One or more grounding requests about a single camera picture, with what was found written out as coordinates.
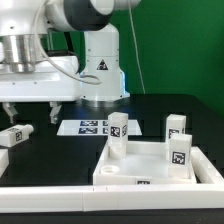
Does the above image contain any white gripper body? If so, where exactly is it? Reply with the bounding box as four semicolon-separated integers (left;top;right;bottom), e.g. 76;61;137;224
0;61;81;102

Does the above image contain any white marker base plate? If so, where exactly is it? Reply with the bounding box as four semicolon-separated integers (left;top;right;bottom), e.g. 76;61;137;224
57;120;142;136

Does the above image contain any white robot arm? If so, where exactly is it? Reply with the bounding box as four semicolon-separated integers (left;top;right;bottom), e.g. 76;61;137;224
0;0;141;124

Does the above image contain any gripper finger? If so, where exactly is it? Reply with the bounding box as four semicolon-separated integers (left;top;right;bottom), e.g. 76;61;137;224
2;102;18;124
50;102;62;124

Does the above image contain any white L-shaped fence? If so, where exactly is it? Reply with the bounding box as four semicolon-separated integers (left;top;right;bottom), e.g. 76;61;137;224
0;148;224;213

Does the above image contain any white block with tag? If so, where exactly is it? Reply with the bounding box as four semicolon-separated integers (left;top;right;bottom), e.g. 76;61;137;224
168;133;192;179

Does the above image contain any white square table top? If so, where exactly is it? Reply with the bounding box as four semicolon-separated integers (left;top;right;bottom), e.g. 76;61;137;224
93;141;196;185

